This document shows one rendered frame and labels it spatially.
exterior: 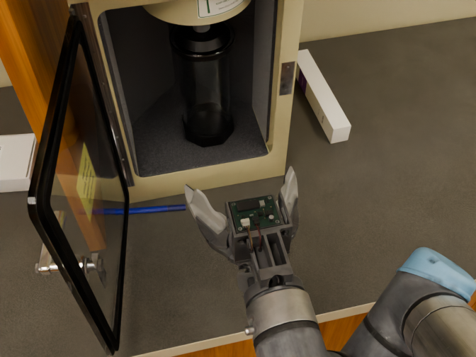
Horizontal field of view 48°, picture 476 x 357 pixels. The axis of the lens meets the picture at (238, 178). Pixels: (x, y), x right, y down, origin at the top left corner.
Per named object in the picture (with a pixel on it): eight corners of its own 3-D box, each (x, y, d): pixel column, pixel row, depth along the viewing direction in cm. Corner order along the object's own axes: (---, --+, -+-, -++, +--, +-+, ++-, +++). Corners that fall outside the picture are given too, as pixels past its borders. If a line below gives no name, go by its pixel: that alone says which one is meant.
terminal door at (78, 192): (128, 195, 98) (76, 8, 67) (114, 360, 80) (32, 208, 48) (124, 195, 98) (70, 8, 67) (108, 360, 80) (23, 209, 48)
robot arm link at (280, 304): (315, 341, 62) (247, 355, 61) (303, 304, 65) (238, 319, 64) (322, 314, 56) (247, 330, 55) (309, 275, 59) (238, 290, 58)
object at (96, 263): (110, 274, 70) (101, 252, 66) (108, 290, 69) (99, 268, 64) (95, 275, 70) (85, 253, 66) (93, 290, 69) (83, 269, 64)
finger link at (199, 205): (183, 163, 70) (236, 200, 66) (187, 190, 74) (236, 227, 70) (166, 177, 68) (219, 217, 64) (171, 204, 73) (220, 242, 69)
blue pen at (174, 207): (111, 213, 100) (185, 207, 101) (112, 208, 101) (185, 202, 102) (112, 216, 101) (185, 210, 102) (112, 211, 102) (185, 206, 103)
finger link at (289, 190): (313, 151, 71) (289, 203, 65) (308, 178, 75) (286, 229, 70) (291, 144, 71) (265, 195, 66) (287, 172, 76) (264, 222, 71)
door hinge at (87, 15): (121, 188, 99) (67, 4, 68) (134, 185, 99) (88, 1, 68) (122, 194, 98) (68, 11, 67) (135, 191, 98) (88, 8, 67)
